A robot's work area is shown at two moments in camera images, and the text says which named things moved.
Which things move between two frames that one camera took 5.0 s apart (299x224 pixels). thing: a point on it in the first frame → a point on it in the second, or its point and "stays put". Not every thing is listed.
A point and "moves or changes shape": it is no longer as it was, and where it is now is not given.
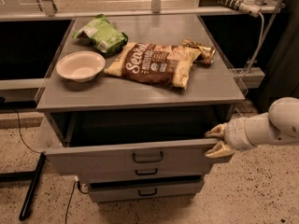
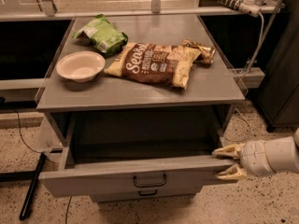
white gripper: x=234 y=134 → x=252 y=158
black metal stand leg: x=25 y=176 stays put
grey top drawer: x=96 y=142 moves or changes shape
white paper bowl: x=81 y=65 stays put
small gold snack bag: x=206 y=56 stays put
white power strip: x=248 y=5 stays put
